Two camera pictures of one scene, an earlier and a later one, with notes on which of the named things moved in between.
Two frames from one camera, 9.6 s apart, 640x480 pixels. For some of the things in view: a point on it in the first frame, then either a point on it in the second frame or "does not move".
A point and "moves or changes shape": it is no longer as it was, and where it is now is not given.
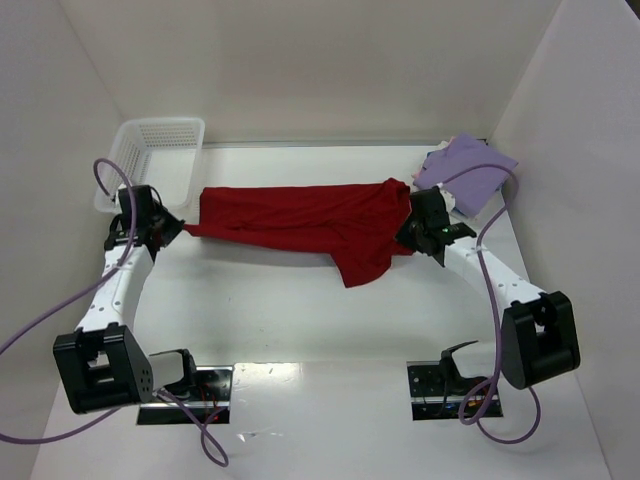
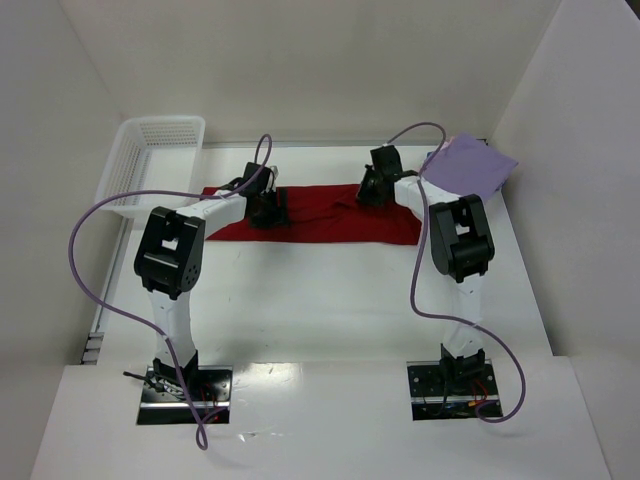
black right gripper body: [409, 233] -> [368, 190]
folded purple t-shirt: [475, 191] does not move
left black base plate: [210, 402] does not move
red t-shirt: [355, 224] moves or changes shape
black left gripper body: [166, 226] -> [279, 209]
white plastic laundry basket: [162, 153] does not move
